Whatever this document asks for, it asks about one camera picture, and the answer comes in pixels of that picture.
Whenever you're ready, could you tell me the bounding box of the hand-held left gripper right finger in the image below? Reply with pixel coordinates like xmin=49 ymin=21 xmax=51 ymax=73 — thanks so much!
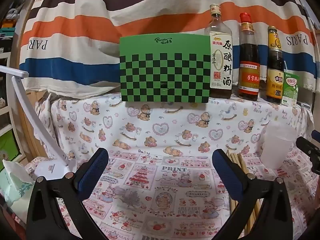
xmin=212 ymin=149 xmax=294 ymax=240

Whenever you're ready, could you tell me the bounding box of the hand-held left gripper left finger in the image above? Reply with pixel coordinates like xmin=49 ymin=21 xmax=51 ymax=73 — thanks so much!
xmin=26 ymin=147 xmax=109 ymax=240

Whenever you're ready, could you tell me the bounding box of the bundle of wooden chopsticks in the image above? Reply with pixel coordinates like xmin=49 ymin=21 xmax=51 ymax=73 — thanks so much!
xmin=226 ymin=151 xmax=263 ymax=235

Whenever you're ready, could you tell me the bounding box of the translucent plastic cup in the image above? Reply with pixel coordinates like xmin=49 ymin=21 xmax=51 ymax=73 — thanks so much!
xmin=260 ymin=124 xmax=297 ymax=170

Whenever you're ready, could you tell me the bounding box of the white desk lamp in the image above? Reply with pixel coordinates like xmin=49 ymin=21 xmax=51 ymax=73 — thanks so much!
xmin=0 ymin=65 xmax=77 ymax=182

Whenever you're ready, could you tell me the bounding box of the green white drink carton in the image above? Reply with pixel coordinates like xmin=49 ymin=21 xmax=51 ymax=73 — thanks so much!
xmin=280 ymin=61 xmax=300 ymax=108

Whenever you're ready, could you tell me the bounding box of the bear print cloth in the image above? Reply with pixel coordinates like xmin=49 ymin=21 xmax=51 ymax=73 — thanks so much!
xmin=35 ymin=94 xmax=314 ymax=162

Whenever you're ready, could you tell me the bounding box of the yellow label soy sauce bottle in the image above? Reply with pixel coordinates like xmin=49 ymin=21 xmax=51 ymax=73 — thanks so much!
xmin=265 ymin=26 xmax=284 ymax=105

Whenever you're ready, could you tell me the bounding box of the strawberry print cloth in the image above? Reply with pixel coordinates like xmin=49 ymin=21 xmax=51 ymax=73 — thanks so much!
xmin=25 ymin=151 xmax=320 ymax=240

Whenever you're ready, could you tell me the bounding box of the tissue pack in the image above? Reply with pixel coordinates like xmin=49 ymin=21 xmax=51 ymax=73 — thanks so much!
xmin=2 ymin=160 xmax=34 ymax=207

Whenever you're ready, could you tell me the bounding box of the red cap dark sauce bottle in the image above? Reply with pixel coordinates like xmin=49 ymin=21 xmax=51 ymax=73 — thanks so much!
xmin=237 ymin=12 xmax=260 ymax=102

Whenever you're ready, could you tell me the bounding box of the clear white label wine bottle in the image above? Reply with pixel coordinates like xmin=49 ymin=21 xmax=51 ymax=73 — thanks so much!
xmin=204 ymin=4 xmax=233 ymax=99

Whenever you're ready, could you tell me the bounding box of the white shelving unit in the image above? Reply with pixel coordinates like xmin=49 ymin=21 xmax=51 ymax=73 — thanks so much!
xmin=0 ymin=0 xmax=28 ymax=162

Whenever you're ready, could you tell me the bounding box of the green checkered box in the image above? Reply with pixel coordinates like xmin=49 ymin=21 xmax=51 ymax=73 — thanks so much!
xmin=119 ymin=33 xmax=211 ymax=103

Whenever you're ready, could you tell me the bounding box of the striped blanket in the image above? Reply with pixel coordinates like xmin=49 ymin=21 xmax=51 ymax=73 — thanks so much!
xmin=19 ymin=0 xmax=316 ymax=98

